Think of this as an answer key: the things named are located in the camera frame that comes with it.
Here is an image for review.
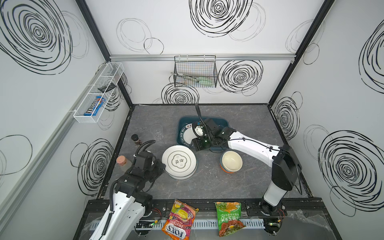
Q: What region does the green rim Hao Shi Wei plate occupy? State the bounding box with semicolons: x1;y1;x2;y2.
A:
179;124;197;147

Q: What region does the bowls cream inside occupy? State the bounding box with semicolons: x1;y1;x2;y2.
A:
220;151;243;173

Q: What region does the white plate green flower motif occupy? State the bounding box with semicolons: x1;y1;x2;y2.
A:
162;145;198;181

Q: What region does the clear drinking glass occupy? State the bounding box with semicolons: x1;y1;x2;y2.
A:
150;124;164;141

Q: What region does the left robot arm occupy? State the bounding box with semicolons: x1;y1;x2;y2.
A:
90;151;166;240

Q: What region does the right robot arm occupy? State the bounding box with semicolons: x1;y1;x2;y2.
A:
192;118;302;216

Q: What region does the teal plastic bin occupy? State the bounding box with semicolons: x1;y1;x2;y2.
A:
176;116;231;148

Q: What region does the pink capped bottle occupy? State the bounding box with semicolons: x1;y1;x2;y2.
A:
116;156;132;173

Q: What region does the small dark spice bottle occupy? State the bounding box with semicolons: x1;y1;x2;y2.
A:
131;134;142;146

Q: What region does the green item in basket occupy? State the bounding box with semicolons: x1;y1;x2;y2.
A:
198;76;216;87

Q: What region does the Fox's fruits candy bag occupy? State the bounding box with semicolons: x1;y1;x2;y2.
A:
162;199;199;240

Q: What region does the blue M&M's candy bag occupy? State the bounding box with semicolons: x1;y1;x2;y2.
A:
84;97;105;116

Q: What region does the green snack bag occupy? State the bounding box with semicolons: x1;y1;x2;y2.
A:
215;202;246;237

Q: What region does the black remote in shelf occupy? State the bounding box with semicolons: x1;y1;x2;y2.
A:
98;83;116;93

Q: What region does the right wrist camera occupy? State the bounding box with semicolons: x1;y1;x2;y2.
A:
193;126;205;138

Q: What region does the black wire basket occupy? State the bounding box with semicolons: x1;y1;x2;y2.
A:
172;55;219;88

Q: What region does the white slotted cable duct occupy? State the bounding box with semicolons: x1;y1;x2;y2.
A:
134;219;265;231

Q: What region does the white wire shelf basket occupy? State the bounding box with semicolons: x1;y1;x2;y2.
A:
74;62;124;124

